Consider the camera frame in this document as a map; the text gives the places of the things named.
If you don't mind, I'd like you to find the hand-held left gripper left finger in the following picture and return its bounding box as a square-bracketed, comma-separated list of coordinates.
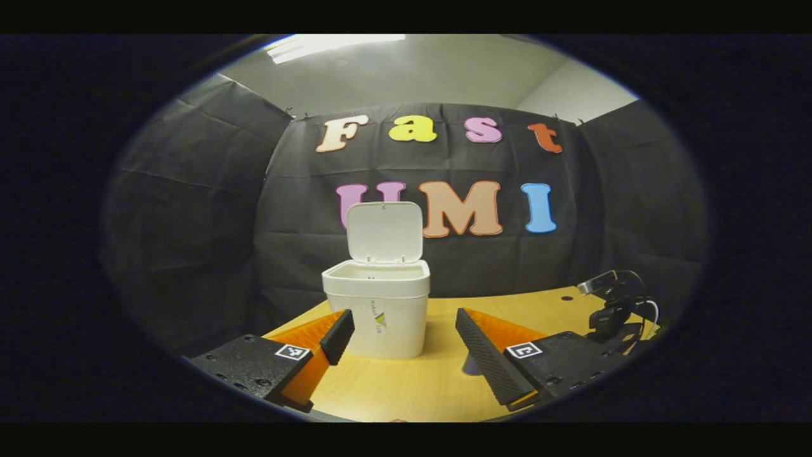
[189, 308, 356, 414]

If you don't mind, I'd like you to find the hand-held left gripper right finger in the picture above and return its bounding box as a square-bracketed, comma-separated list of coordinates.
[455, 307, 630, 413]

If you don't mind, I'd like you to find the white desktop garbage bin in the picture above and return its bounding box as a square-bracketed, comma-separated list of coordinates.
[321, 201, 431, 360]

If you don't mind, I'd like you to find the wooden desktop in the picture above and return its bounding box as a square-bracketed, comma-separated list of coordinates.
[261, 286, 660, 423]

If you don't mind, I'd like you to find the black webcam on stand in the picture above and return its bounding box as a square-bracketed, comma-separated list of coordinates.
[577, 270, 649, 347]

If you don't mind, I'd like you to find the black backdrop cloth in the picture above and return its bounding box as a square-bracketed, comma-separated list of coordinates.
[101, 73, 708, 356]

